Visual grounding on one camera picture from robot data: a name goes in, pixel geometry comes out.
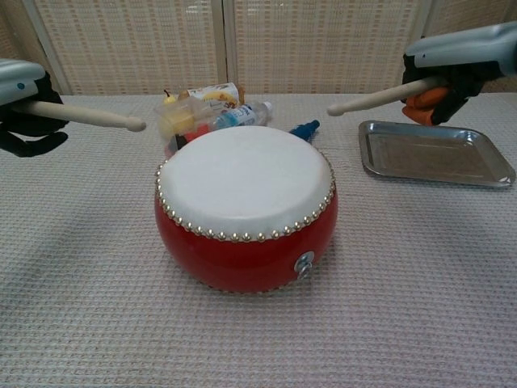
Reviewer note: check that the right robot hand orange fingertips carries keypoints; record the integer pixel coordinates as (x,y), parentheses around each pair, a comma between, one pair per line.
(464,48)

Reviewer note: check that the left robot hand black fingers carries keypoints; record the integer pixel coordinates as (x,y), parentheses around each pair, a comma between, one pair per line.
(16,81)

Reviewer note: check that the wooden drumstick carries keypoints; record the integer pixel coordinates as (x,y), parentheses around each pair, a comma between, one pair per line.
(93,116)
(371,100)

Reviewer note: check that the rectangular metal tray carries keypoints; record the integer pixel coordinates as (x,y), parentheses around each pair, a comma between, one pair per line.
(432,155)

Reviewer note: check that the red drum white skin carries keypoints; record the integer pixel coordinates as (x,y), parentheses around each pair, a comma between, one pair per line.
(246,178)

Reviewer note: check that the woven folding screen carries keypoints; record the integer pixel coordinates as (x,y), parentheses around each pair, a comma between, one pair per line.
(133,44)

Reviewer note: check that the yellow toy pear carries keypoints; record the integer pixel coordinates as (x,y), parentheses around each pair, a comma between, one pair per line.
(170,98)

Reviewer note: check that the small blue bottle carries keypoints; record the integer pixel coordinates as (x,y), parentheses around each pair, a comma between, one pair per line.
(305,128)

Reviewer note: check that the clear plastic box red contents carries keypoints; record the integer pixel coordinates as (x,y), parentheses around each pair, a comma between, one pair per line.
(198,117)

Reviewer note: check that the biscuit snack packet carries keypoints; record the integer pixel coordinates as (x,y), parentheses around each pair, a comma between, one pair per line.
(214,95)

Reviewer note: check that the clear water bottle blue label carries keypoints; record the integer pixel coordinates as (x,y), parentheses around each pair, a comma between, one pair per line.
(242,115)

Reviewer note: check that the white woven tablecloth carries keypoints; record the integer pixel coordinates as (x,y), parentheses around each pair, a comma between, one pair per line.
(258,331)

